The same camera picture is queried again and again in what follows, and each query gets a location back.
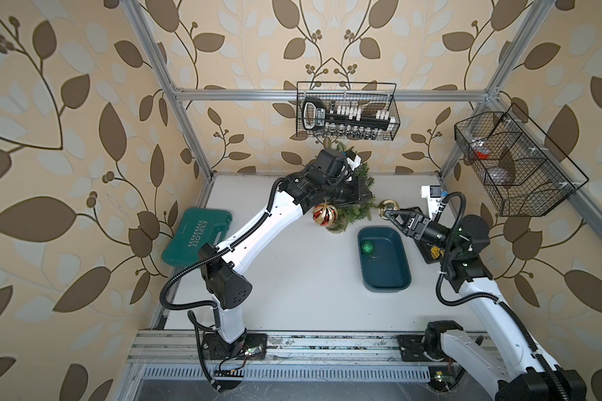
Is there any red item in basket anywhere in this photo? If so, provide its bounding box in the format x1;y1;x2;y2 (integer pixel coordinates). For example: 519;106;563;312
468;139;493;161

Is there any red gold striped ornament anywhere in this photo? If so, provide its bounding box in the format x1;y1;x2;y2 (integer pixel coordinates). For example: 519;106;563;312
312;202;338;228

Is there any green glitter ball ornament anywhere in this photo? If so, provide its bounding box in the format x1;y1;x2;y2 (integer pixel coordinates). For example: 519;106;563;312
361;241;375;255

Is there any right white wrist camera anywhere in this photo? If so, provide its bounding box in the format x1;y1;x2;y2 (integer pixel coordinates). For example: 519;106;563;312
421;185;448;222

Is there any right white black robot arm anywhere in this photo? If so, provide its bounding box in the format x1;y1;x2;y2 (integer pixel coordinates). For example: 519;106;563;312
378;192;587;400

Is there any black wire basket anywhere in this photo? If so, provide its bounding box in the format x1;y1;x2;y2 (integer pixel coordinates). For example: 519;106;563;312
296;80;401;141
454;103;589;217

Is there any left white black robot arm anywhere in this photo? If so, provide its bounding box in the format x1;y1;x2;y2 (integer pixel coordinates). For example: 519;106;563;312
160;149;372;359

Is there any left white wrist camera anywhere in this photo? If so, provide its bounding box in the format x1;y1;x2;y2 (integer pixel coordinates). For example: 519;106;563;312
346;154;362;172

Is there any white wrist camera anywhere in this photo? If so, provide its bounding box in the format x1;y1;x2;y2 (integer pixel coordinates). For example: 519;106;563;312
421;185;448;222
346;154;362;172

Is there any dark teal plastic tray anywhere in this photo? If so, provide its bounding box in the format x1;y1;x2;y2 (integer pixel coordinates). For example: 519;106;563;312
357;227;412;292

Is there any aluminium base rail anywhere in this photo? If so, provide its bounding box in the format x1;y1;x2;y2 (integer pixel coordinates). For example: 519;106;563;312
124;330;513;366

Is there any gold ball ornament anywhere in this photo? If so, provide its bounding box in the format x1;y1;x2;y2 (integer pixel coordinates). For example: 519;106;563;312
377;199;400;220

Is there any right black wire basket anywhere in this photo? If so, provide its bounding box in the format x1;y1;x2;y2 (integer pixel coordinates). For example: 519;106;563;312
454;103;589;217

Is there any back black wire basket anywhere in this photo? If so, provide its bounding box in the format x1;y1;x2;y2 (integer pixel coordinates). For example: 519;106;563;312
296;80;401;141

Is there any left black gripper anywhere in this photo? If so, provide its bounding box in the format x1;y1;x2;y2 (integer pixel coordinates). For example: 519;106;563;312
318;174;374;204

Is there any black socket tool set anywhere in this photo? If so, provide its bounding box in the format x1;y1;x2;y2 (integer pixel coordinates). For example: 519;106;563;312
300;97;400;131

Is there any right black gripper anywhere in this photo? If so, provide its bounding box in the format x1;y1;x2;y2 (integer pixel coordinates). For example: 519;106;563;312
386;208;459;257

